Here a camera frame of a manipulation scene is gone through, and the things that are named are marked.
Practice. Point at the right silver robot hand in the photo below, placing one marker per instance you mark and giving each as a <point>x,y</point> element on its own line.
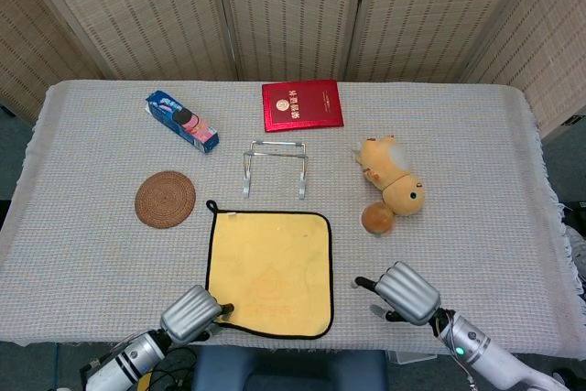
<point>407,292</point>

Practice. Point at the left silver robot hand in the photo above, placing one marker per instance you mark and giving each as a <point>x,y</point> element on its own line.
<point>190,315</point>

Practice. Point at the yellow towel with black back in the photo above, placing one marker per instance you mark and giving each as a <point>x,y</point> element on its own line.
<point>274,263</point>

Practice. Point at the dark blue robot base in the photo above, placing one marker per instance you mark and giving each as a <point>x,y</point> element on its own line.
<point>293,370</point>

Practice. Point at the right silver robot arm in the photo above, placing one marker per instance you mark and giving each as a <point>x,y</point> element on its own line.
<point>480,350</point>

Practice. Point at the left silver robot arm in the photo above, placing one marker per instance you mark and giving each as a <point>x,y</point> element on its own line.
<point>123,361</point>

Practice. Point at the yellow plush duck toy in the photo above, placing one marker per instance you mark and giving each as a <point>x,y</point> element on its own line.
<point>403,194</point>

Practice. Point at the red certificate book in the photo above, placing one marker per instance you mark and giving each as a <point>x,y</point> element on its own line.
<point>302,105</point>

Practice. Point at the light waffle tablecloth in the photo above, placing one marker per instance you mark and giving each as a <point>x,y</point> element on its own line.
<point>458,235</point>

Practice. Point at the translucent orange ball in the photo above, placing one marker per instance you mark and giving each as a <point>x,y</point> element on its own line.
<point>376,219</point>

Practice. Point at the round woven rattan coaster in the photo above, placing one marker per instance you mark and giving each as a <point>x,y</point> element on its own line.
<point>165,199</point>

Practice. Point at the blue cookie box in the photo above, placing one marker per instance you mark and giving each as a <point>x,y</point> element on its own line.
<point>183,121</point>

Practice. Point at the woven folding screen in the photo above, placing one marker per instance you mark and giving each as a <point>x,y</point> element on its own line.
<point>284,11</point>

